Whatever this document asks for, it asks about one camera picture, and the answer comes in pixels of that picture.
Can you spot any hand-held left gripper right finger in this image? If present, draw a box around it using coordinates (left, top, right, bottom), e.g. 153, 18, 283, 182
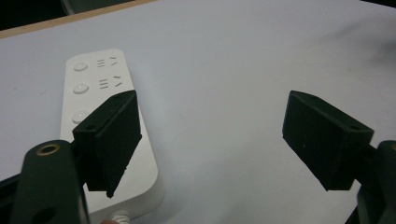
281, 90, 375, 192

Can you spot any white power strip cable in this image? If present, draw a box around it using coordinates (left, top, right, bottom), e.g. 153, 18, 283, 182
109, 209, 133, 224

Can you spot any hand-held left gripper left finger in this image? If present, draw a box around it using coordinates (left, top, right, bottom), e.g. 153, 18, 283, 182
71, 90, 144, 200

